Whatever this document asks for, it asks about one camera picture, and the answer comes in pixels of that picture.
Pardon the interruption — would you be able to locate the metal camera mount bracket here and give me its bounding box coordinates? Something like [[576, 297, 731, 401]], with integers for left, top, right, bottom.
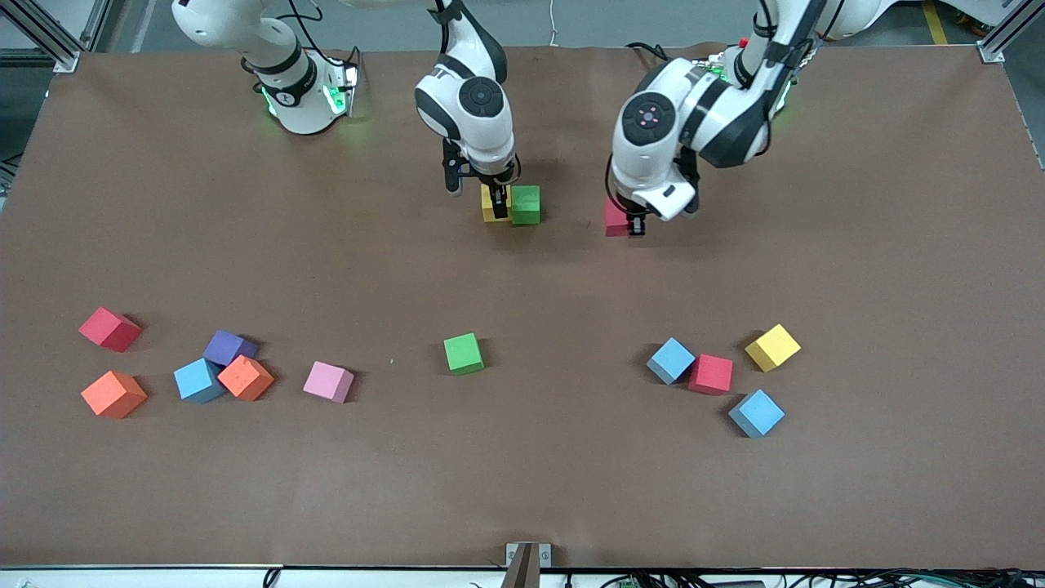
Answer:
[[500, 542, 553, 588]]

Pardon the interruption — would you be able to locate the metal base connector panel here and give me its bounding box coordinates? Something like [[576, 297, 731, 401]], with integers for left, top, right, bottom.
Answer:
[[325, 64, 361, 117]]

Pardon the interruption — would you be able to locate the purple foam block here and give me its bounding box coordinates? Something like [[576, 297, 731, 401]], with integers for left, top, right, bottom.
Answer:
[[202, 330, 259, 367]]

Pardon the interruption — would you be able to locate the orange foam block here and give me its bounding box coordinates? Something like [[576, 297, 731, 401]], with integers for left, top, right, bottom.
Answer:
[[81, 371, 149, 420], [217, 355, 275, 402]]

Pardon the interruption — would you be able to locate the black base cable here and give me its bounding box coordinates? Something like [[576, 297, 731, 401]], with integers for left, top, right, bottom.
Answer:
[[627, 41, 695, 66]]

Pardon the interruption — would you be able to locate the pink foam block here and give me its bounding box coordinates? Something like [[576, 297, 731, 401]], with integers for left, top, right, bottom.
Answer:
[[303, 362, 355, 404]]

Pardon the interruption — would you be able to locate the blue foam block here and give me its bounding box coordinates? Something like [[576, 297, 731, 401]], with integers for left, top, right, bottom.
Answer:
[[728, 389, 785, 439], [647, 337, 696, 385], [173, 359, 228, 404]]

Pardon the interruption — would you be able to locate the brown table mat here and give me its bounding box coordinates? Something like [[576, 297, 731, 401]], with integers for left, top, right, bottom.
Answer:
[[0, 45, 1045, 570]]

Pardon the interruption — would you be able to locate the green foam block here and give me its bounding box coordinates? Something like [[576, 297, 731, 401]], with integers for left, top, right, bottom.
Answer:
[[510, 185, 542, 226], [443, 333, 484, 376]]

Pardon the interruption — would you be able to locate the aluminium frame post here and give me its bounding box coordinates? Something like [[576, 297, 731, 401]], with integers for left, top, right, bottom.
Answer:
[[978, 0, 1045, 65], [0, 0, 113, 74]]

